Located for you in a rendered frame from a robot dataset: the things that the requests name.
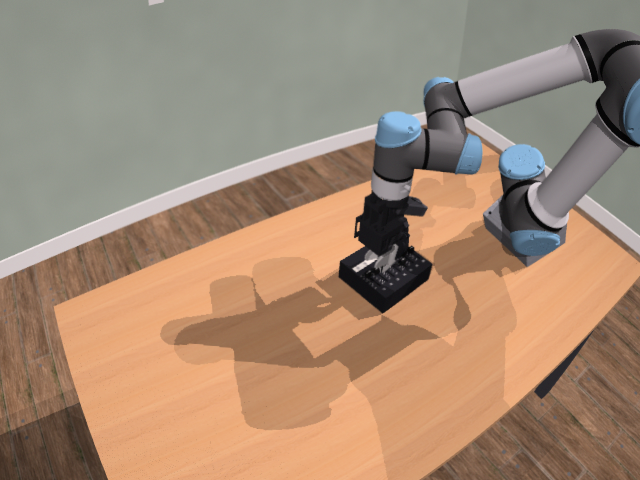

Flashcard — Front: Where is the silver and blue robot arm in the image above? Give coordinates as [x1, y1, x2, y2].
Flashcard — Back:
[371, 29, 640, 256]

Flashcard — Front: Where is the black lighting desk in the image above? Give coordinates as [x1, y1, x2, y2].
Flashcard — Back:
[338, 245, 433, 314]

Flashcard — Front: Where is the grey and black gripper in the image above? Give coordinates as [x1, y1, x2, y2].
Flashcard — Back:
[354, 191, 410, 273]

